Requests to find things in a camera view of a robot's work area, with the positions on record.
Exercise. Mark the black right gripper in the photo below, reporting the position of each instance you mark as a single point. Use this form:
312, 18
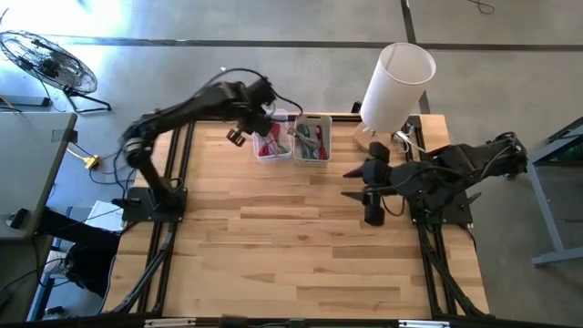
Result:
378, 177

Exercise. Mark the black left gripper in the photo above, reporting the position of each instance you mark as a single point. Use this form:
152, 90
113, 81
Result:
257, 120

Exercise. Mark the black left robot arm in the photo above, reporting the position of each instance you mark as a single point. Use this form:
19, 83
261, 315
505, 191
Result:
182, 109

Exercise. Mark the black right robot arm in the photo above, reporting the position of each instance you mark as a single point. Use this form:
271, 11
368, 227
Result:
455, 164

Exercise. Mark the clear plastic bin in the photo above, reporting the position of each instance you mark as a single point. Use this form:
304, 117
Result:
273, 158

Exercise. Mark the white plastic bin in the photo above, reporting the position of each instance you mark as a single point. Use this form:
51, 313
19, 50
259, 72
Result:
298, 157

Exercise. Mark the white shade wooden base lamp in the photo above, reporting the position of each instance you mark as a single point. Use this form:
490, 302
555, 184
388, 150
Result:
396, 91

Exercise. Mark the yellow power plug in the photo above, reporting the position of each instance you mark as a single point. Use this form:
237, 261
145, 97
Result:
92, 161

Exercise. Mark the white paper sheet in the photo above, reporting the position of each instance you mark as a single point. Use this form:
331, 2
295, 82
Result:
105, 218

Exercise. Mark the black bag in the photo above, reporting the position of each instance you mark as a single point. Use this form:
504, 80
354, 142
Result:
91, 264

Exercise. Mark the black floor fan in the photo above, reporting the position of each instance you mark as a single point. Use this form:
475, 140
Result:
48, 64

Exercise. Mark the grey desk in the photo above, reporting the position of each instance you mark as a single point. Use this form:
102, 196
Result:
27, 159

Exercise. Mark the black aluminium table frame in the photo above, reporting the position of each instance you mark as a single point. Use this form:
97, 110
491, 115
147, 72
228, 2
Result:
205, 119

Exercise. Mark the black frame clamp knob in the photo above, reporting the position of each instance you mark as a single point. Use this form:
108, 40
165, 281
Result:
356, 107

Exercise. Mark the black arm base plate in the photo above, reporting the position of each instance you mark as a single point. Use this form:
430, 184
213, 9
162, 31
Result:
136, 212
460, 214

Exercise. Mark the silver metal bracket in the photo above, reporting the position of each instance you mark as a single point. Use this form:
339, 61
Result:
168, 323
423, 324

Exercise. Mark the grey metal table frame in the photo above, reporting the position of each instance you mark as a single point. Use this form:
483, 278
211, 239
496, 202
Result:
544, 214

